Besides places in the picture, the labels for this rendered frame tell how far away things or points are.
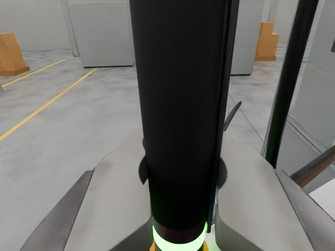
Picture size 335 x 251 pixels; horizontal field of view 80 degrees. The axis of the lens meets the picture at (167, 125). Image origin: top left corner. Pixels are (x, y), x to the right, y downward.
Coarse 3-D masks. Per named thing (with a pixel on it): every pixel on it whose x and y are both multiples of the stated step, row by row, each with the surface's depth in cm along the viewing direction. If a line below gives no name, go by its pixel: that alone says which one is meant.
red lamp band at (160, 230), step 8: (160, 224) 11; (200, 224) 11; (160, 232) 11; (168, 232) 11; (176, 232) 11; (184, 232) 11; (192, 232) 11; (200, 232) 11; (168, 240) 11; (176, 240) 11; (184, 240) 11; (192, 240) 11
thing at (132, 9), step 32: (160, 0) 6; (192, 0) 6; (224, 0) 6; (160, 32) 6; (192, 32) 6; (160, 64) 7; (192, 64) 6; (160, 96) 7; (192, 96) 7; (160, 128) 8; (192, 128) 8; (160, 160) 9; (192, 160) 8; (160, 192) 10; (192, 192) 9; (192, 224) 11
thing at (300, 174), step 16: (304, 0) 11; (304, 16) 11; (304, 32) 12; (288, 48) 12; (304, 48) 12; (288, 64) 13; (288, 80) 13; (288, 96) 13; (272, 128) 15; (272, 144) 16; (272, 160) 16; (320, 160) 25; (304, 176) 23
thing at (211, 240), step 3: (210, 237) 18; (213, 237) 18; (207, 240) 18; (210, 240) 18; (213, 240) 18; (207, 243) 17; (210, 243) 17; (213, 243) 17; (210, 246) 17; (213, 246) 17; (216, 246) 17; (210, 249) 17; (213, 249) 17; (216, 249) 17; (219, 249) 17
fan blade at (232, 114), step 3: (240, 102) 40; (237, 105) 41; (234, 108) 42; (237, 108) 40; (231, 111) 45; (234, 111) 40; (231, 114) 42; (234, 114) 39; (228, 117) 45; (231, 117) 40; (225, 120) 51; (228, 120) 41; (225, 123) 44; (228, 123) 40; (225, 126) 40; (225, 129) 39
